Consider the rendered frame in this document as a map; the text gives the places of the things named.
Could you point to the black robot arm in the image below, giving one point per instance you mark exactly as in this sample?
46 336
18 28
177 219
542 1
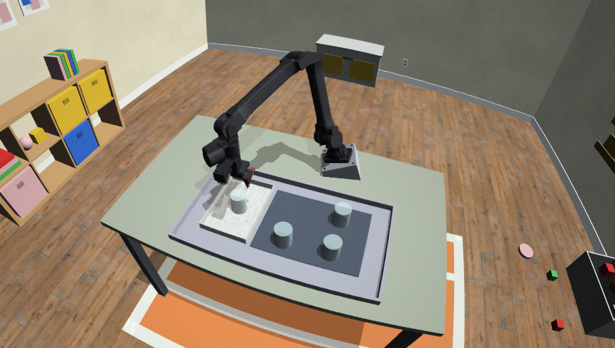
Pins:
230 123

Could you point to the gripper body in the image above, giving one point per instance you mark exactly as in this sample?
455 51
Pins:
241 174

